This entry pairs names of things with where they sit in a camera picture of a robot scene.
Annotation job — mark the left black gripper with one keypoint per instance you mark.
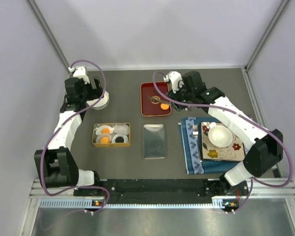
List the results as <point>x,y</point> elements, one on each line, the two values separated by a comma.
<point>95,93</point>

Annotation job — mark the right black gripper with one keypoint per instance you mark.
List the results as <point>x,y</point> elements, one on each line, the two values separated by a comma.
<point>176,96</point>

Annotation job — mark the white scalloped dish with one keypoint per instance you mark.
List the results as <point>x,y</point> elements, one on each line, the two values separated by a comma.
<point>99,104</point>

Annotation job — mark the orange cookie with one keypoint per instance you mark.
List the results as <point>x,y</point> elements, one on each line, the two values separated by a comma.
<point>105,140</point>
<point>164,106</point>
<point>105,131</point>

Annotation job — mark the metal tongs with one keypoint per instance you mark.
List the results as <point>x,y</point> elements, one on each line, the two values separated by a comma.
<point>157,100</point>

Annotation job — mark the orange cookie top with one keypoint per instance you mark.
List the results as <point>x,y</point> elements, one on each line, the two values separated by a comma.
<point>105,131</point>

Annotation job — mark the black sandwich cookie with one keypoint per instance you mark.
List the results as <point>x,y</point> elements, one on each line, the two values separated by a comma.
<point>119,139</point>

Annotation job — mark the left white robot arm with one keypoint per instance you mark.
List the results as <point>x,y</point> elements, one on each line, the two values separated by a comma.
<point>55,164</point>

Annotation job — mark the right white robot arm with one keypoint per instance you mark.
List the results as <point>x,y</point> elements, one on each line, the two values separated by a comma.
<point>264,146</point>

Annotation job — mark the silver fork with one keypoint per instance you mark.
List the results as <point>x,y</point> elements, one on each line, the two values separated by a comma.
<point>196,135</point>

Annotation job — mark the white paper cup top-left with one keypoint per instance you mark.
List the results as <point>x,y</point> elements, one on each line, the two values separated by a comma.
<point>98,130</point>

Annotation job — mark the white bowl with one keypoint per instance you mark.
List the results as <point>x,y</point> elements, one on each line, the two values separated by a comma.
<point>220,136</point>

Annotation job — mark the red lacquer tray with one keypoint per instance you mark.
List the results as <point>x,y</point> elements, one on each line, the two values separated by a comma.
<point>152,103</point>

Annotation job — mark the gold cookie tin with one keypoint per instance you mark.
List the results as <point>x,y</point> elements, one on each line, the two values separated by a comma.
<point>110,144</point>

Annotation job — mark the white paper cup top-right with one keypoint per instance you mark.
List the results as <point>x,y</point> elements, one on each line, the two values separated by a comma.
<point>123,129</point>

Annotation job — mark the silver tin lid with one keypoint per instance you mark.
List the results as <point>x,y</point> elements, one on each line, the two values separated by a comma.
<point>154,141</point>

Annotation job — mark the white paper cup bottom-right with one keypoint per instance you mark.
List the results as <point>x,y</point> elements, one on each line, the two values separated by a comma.
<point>122,135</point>

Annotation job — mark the floral square plate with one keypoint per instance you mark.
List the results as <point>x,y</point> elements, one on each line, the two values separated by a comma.
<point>234,152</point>

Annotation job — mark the blue patterned cloth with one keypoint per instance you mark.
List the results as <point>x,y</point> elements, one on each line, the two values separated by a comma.
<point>189,144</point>

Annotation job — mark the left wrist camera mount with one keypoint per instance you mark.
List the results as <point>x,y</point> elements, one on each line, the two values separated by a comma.
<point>79,72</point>

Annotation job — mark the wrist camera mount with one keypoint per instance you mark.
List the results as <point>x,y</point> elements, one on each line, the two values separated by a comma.
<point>175,80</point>
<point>79,72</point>

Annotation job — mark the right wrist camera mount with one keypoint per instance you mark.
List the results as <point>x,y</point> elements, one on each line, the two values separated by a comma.
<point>175,80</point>

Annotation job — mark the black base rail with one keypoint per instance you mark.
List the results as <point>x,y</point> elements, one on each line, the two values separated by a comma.
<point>169,191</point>

